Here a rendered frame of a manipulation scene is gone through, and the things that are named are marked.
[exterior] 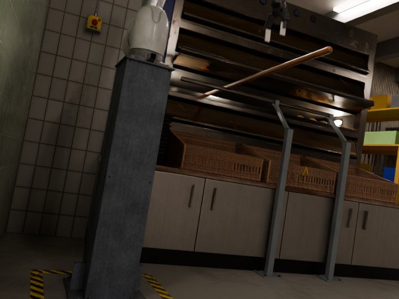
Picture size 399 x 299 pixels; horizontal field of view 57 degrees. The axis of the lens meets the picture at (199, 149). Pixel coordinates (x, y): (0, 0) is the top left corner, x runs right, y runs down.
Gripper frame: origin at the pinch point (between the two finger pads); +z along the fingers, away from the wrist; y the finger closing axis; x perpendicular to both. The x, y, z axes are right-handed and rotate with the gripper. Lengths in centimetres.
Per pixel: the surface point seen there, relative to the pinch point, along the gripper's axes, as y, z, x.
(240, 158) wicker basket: -43, 66, 13
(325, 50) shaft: 39.7, 16.4, 0.1
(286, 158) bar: -32, 62, 40
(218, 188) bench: -40, 86, -2
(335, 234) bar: -27, 109, 84
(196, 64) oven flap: -93, -1, -4
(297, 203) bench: -35, 91, 56
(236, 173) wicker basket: -44, 75, 12
